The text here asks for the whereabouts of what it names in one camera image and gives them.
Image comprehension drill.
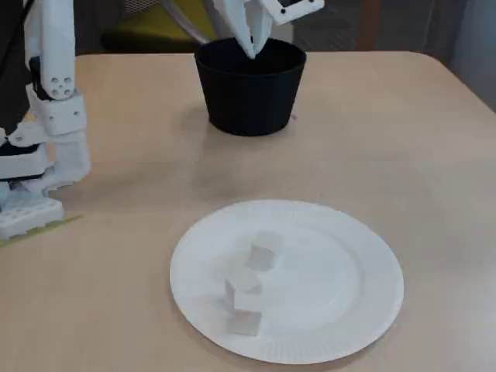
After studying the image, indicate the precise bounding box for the black plastic cup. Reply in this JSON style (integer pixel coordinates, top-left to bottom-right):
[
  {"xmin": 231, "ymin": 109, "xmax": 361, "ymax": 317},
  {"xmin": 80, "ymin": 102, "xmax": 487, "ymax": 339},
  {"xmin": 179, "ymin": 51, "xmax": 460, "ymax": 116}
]
[{"xmin": 194, "ymin": 37, "xmax": 308, "ymax": 137}]

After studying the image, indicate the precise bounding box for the white cube block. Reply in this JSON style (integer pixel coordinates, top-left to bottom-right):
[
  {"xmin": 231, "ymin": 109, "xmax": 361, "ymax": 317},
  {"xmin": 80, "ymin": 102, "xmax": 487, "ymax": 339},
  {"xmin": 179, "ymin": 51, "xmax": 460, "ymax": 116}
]
[
  {"xmin": 226, "ymin": 308, "xmax": 265, "ymax": 336},
  {"xmin": 247, "ymin": 230, "xmax": 287, "ymax": 272},
  {"xmin": 224, "ymin": 269, "xmax": 264, "ymax": 313}
]

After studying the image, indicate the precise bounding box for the white paper plate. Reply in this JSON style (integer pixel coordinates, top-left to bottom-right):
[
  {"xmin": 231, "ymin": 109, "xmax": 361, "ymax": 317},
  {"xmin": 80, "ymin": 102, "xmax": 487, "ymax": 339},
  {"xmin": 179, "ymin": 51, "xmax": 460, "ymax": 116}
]
[{"xmin": 169, "ymin": 199, "xmax": 405, "ymax": 365}]

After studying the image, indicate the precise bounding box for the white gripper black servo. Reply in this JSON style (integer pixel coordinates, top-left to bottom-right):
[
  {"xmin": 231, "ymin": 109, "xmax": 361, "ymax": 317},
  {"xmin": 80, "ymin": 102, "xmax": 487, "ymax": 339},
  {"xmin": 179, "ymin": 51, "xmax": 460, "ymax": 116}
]
[{"xmin": 212, "ymin": 0, "xmax": 326, "ymax": 60}]

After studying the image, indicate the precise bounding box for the wooden furniture leg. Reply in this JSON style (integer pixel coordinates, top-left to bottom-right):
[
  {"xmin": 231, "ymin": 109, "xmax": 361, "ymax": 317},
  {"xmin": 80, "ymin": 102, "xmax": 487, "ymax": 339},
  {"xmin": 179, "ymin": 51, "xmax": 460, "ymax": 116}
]
[{"xmin": 356, "ymin": 0, "xmax": 380, "ymax": 52}]

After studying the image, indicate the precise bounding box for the yellow-green tape under base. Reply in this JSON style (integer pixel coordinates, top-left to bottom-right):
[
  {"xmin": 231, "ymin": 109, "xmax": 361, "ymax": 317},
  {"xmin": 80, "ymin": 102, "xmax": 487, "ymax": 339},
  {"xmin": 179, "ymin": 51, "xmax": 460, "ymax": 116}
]
[{"xmin": 0, "ymin": 214, "xmax": 85, "ymax": 250}]

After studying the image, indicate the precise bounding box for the olive green office chair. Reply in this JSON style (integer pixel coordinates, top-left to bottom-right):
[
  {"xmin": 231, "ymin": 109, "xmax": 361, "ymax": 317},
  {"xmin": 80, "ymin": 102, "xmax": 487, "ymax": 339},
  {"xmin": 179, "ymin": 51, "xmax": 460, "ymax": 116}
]
[{"xmin": 100, "ymin": 0, "xmax": 295, "ymax": 53}]

